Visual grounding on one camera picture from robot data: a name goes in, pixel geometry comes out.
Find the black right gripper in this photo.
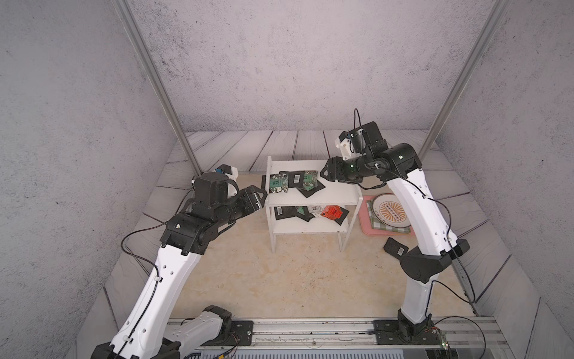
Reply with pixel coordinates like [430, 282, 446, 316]
[318, 156, 373, 185]

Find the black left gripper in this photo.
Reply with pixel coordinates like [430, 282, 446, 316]
[211, 184, 268, 229]

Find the green label tea bag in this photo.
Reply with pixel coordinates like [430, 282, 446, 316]
[268, 173, 289, 194]
[302, 171, 318, 191]

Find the black barcode tea bag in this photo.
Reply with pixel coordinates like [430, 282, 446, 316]
[384, 237, 409, 260]
[287, 171, 305, 189]

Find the black barcode tea bag top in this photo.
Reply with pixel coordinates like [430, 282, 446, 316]
[287, 171, 305, 189]

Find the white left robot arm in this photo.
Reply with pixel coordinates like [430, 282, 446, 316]
[92, 174, 268, 358]

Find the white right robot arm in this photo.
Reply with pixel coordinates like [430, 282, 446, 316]
[321, 140, 469, 343]

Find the black barcode bag lower shelf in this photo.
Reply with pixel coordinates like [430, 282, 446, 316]
[274, 206, 297, 221]

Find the white two-tier shelf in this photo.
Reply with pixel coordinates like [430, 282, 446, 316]
[265, 179, 363, 253]

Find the white tea bag lower shelf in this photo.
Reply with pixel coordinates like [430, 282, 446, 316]
[308, 206, 325, 217]

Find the red tea bag lower shelf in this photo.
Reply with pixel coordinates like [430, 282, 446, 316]
[321, 205, 349, 226]

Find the green black bag lower shelf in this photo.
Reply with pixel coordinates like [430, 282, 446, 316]
[294, 206, 315, 222]

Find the pink tray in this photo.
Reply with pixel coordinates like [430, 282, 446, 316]
[358, 196, 407, 236]

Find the white orange pattern plate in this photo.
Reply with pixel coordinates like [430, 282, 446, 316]
[372, 193, 411, 228]

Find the green checkered cloth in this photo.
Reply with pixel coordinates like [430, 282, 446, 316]
[366, 200, 412, 234]

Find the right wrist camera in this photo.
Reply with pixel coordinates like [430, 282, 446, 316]
[336, 121, 389, 161]

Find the right metal frame post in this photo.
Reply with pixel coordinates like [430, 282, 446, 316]
[419, 0, 511, 159]

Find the metal frame post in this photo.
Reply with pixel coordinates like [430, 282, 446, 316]
[112, 0, 203, 174]
[419, 0, 511, 159]

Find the left metal frame post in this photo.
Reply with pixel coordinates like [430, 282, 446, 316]
[112, 0, 203, 174]

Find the metal base rail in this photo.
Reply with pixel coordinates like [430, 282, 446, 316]
[189, 316, 514, 358]

